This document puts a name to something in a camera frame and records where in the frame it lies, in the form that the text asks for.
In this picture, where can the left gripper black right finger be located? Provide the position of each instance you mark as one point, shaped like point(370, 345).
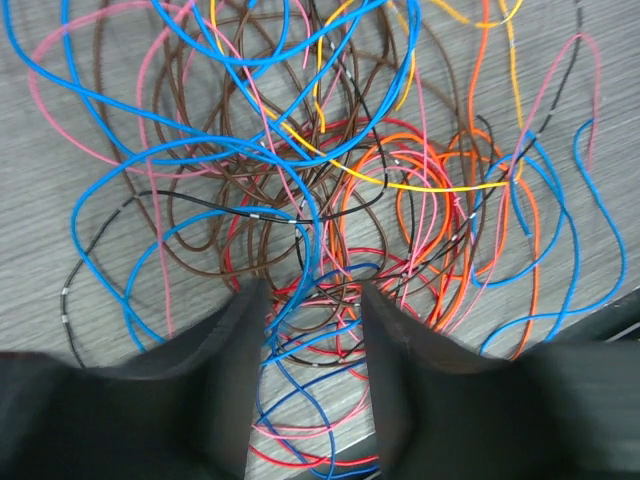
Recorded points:
point(475, 415)

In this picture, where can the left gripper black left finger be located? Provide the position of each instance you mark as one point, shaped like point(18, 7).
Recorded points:
point(182, 410)

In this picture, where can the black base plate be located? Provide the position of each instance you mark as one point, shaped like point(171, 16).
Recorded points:
point(620, 320)

